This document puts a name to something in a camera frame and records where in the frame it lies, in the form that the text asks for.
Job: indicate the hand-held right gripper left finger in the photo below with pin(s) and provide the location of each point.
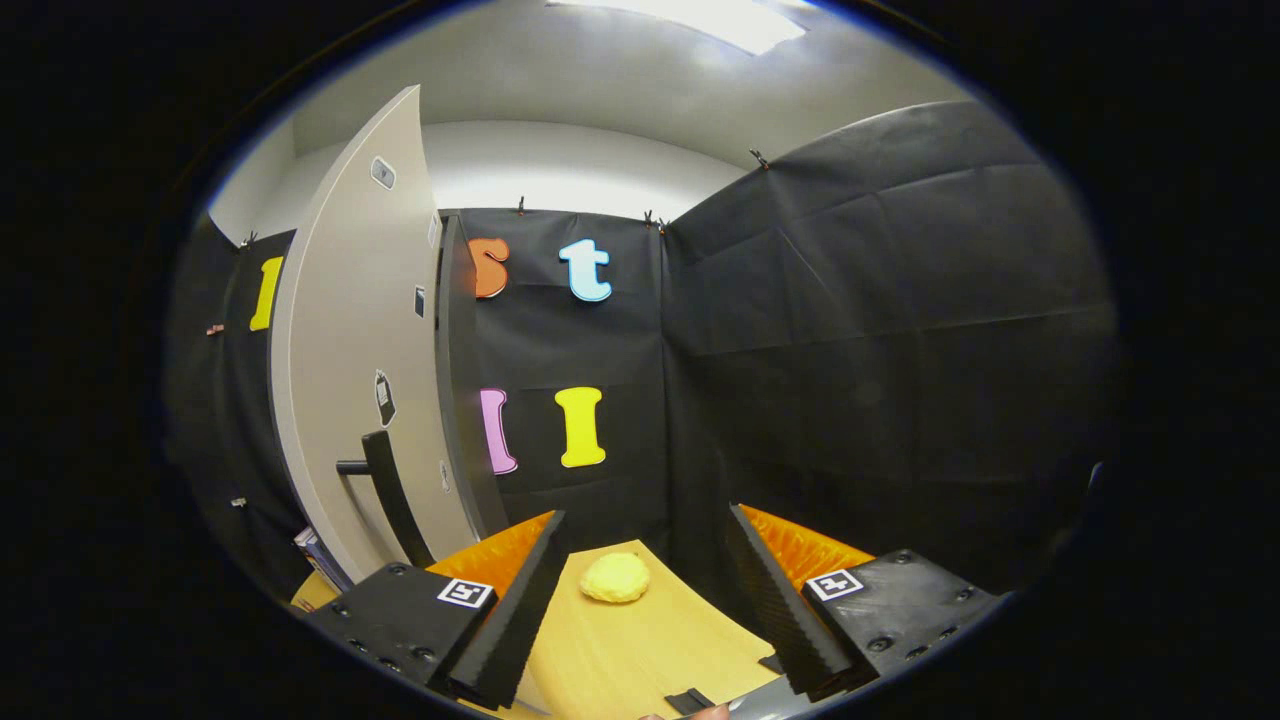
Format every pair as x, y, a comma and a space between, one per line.
510, 620

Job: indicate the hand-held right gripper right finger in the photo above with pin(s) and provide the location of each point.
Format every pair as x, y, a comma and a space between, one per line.
775, 610

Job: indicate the beige cabinet door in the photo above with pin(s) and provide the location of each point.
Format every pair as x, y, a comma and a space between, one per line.
340, 300

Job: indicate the yellow lumpy object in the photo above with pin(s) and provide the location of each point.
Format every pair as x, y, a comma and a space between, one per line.
615, 578

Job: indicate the blue grey book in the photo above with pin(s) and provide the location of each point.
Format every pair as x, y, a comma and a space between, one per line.
318, 555

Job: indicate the black backdrop cloth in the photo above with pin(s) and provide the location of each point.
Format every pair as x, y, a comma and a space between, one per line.
880, 350

